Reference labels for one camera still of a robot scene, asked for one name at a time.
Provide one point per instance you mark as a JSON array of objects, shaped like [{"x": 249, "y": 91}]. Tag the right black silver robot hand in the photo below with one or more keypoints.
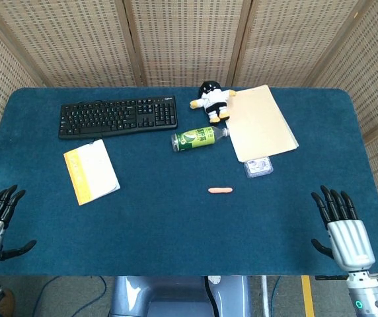
[{"x": 349, "y": 241}]

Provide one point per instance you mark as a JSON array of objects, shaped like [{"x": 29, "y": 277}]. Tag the small pink sausage-shaped object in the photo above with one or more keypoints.
[{"x": 220, "y": 190}]

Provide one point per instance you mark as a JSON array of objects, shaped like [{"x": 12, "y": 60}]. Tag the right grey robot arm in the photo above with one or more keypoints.
[{"x": 367, "y": 298}]

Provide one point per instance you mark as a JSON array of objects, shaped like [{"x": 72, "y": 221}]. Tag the white table leg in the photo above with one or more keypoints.
[{"x": 265, "y": 297}]

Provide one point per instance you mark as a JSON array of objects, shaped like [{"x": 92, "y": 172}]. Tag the clear plastic small box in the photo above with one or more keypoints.
[{"x": 259, "y": 167}]

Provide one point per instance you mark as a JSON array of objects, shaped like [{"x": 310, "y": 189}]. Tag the yellow white notebook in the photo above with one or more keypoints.
[{"x": 93, "y": 171}]

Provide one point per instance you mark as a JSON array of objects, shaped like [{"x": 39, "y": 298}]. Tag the beige manila folder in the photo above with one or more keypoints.
[{"x": 261, "y": 125}]

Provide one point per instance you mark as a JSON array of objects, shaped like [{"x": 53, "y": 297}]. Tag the black computer keyboard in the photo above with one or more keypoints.
[{"x": 116, "y": 117}]

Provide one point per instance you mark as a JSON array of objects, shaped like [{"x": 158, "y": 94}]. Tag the blue carpet table mat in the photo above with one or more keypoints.
[{"x": 175, "y": 231}]

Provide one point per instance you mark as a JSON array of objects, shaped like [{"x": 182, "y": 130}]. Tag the grey-blue robot torso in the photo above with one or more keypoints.
[{"x": 175, "y": 297}]

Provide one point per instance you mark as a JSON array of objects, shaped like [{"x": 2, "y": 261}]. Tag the green label plastic bottle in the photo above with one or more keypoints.
[{"x": 195, "y": 138}]

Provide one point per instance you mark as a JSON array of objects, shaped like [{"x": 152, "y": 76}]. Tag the black white plush toy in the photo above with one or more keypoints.
[{"x": 213, "y": 99}]

